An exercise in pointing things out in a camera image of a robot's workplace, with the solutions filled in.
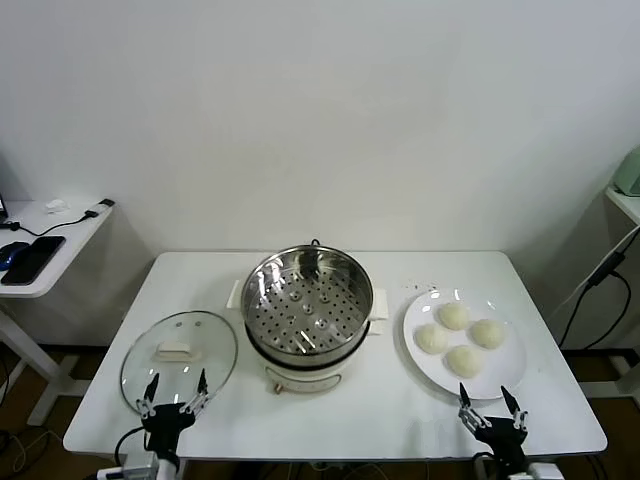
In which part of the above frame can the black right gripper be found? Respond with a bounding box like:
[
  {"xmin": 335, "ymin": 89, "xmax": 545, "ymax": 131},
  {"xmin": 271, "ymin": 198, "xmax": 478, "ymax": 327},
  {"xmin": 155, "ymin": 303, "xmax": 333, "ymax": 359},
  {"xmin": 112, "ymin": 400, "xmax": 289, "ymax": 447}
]
[{"xmin": 457, "ymin": 382, "xmax": 530, "ymax": 464}]

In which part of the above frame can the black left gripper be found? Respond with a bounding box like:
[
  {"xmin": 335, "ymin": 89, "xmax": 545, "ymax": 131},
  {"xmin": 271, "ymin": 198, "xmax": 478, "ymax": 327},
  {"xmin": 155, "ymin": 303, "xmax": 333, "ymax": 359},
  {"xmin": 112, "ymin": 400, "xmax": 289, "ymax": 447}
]
[{"xmin": 136, "ymin": 368, "xmax": 208, "ymax": 454}]

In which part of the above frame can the white steamed baozi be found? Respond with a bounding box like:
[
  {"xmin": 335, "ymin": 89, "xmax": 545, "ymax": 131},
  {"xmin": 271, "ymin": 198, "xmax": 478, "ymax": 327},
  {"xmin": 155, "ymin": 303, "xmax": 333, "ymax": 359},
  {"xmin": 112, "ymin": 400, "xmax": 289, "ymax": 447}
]
[
  {"xmin": 444, "ymin": 344, "xmax": 486, "ymax": 377},
  {"xmin": 467, "ymin": 318, "xmax": 508, "ymax": 350},
  {"xmin": 415, "ymin": 323, "xmax": 451, "ymax": 355},
  {"xmin": 438, "ymin": 301, "xmax": 472, "ymax": 331}
]

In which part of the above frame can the glass lid with cream handle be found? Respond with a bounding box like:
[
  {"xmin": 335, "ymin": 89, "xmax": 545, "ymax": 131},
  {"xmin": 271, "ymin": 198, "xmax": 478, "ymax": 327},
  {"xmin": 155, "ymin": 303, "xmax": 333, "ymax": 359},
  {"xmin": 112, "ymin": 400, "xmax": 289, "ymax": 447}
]
[{"xmin": 118, "ymin": 309, "xmax": 239, "ymax": 417}]

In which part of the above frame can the perforated steel steamer basket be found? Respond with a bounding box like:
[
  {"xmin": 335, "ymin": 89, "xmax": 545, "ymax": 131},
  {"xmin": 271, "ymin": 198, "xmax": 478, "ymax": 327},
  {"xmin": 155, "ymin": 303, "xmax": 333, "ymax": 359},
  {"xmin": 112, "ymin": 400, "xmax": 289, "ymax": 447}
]
[{"xmin": 226, "ymin": 243, "xmax": 392, "ymax": 357}]

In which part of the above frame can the white round plate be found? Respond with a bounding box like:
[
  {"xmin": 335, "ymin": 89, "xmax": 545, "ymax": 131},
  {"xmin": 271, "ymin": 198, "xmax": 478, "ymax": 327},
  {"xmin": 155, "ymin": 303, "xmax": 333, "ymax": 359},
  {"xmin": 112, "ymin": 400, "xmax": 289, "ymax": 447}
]
[{"xmin": 402, "ymin": 288, "xmax": 528, "ymax": 400}]

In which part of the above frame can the white electric cooker base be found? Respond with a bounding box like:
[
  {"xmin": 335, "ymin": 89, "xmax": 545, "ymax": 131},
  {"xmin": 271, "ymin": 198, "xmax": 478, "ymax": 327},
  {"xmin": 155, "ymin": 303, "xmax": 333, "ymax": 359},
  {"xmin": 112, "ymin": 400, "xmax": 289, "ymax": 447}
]
[{"xmin": 244, "ymin": 319, "xmax": 387, "ymax": 397}]

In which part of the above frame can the white side table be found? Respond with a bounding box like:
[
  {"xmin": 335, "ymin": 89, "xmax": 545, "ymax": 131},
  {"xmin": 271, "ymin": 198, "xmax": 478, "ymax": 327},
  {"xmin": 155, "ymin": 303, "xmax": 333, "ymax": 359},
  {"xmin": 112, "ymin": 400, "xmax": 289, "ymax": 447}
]
[{"xmin": 0, "ymin": 199, "xmax": 115, "ymax": 426}]

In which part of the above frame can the black smartphone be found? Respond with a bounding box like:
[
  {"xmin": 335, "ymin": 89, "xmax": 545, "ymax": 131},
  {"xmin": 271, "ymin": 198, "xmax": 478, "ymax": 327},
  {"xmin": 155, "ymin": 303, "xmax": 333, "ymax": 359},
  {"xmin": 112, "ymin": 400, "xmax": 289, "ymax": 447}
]
[{"xmin": 0, "ymin": 235, "xmax": 67, "ymax": 287}]

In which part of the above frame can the small black white adapter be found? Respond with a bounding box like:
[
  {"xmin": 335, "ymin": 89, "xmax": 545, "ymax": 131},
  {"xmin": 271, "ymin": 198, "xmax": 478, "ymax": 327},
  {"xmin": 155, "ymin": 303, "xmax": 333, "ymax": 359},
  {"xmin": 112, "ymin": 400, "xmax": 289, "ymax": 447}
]
[{"xmin": 83, "ymin": 198, "xmax": 115, "ymax": 219}]

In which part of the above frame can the blue computer mouse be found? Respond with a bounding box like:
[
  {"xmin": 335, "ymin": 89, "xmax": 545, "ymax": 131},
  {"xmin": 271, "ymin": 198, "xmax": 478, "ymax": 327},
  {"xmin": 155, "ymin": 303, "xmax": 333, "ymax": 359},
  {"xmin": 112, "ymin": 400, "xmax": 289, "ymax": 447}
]
[{"xmin": 0, "ymin": 241, "xmax": 30, "ymax": 271}]

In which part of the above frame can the white desk with legs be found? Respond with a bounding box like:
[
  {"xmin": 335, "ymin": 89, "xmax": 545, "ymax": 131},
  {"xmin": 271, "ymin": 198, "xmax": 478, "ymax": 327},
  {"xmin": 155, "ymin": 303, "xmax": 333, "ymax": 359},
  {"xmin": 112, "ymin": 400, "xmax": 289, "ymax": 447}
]
[{"xmin": 559, "ymin": 183, "xmax": 640, "ymax": 399}]

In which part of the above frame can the mint green appliance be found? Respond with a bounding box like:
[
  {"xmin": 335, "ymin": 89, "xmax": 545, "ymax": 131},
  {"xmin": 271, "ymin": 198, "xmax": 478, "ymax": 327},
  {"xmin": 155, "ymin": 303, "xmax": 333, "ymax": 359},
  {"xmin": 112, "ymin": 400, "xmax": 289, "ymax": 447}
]
[{"xmin": 612, "ymin": 145, "xmax": 640, "ymax": 196}]

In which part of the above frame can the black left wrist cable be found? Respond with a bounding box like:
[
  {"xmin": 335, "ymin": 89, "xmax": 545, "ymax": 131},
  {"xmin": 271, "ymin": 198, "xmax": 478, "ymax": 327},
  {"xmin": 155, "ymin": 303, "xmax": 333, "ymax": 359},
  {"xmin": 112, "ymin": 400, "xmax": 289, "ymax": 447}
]
[{"xmin": 115, "ymin": 425, "xmax": 151, "ymax": 469}]

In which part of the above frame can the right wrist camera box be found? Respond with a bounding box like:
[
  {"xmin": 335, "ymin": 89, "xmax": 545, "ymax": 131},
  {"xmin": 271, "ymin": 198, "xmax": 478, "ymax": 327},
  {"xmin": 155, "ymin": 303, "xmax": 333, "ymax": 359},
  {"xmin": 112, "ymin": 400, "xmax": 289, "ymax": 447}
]
[{"xmin": 527, "ymin": 462, "xmax": 562, "ymax": 480}]

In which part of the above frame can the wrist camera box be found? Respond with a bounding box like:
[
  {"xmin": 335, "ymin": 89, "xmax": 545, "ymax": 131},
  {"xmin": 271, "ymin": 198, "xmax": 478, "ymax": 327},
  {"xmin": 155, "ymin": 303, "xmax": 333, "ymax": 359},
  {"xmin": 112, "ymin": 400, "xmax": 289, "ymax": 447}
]
[
  {"xmin": 527, "ymin": 462, "xmax": 562, "ymax": 480},
  {"xmin": 97, "ymin": 466, "xmax": 157, "ymax": 480}
]

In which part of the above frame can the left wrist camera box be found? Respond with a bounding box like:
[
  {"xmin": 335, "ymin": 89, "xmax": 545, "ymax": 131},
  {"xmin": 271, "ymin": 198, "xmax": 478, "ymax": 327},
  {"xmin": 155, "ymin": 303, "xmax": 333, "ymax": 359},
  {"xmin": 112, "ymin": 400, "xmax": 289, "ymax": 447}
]
[{"xmin": 97, "ymin": 466, "xmax": 157, "ymax": 480}]

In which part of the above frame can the white power cable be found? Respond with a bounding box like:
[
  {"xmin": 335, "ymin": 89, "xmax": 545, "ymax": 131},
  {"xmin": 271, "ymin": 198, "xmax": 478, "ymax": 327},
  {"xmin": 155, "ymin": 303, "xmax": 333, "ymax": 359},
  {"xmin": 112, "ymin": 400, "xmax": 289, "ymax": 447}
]
[{"xmin": 549, "ymin": 227, "xmax": 640, "ymax": 321}]

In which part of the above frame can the black power adapter with cable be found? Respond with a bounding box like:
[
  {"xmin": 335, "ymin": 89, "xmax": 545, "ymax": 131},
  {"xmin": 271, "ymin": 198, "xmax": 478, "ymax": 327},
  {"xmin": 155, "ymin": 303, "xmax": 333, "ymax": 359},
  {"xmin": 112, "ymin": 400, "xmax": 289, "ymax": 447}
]
[{"xmin": 557, "ymin": 251, "xmax": 633, "ymax": 350}]

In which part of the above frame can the black cable with plug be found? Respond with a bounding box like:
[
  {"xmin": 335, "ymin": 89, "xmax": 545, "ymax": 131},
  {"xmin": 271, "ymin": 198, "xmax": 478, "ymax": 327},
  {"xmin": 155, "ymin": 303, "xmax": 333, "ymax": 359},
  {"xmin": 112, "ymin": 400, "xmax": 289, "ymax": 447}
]
[{"xmin": 0, "ymin": 212, "xmax": 97, "ymax": 237}]

